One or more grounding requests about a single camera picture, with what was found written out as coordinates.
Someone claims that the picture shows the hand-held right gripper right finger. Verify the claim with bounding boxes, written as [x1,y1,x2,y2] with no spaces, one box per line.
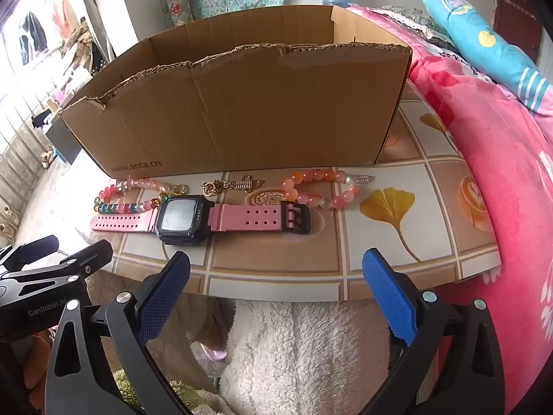
[362,248,506,415]

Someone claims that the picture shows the white fleece robe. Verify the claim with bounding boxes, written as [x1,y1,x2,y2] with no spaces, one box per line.
[86,268,394,415]

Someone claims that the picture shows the dark red door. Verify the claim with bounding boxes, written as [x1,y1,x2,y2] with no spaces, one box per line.
[493,0,543,65]

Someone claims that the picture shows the dark cabinet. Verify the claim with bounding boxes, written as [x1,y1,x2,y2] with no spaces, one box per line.
[45,117,83,165]

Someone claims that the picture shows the orange pink bead bracelet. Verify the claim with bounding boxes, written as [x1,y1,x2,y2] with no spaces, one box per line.
[282,168,376,212]

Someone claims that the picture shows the grey patterned cushion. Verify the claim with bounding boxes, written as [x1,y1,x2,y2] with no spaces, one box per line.
[159,0,195,27]

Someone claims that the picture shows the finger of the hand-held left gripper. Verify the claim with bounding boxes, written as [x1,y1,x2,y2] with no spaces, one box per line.
[0,240,114,301]
[0,234,60,275]

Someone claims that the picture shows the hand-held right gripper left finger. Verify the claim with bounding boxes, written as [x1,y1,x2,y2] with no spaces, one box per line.
[44,251,217,415]

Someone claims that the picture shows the brown cardboard box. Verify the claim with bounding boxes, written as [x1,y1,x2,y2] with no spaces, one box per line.
[58,4,413,179]

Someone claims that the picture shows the hanging dark jacket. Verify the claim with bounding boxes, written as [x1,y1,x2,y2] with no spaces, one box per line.
[17,11,48,63]

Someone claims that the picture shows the gold abacus keychain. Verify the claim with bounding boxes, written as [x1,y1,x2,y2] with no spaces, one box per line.
[201,175,263,195]

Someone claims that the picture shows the pink strap digital watch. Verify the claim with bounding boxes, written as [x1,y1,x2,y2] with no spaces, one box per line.
[91,194,311,247]

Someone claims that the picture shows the pink floral blanket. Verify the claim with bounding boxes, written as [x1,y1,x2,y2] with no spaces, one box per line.
[346,4,553,415]

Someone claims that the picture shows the blue cartoon pillow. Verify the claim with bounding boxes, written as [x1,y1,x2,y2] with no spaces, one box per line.
[421,0,553,115]

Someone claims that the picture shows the grey lace pillow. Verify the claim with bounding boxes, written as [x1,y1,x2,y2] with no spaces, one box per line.
[380,5,459,53]

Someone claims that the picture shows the hanging pink garment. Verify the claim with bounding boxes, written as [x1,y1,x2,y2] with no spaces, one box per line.
[52,0,76,31]

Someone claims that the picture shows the pile of clothes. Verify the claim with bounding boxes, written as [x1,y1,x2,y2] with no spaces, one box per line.
[69,17,104,74]

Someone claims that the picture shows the multicolour bead bracelet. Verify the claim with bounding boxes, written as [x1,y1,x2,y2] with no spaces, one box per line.
[94,176,174,215]

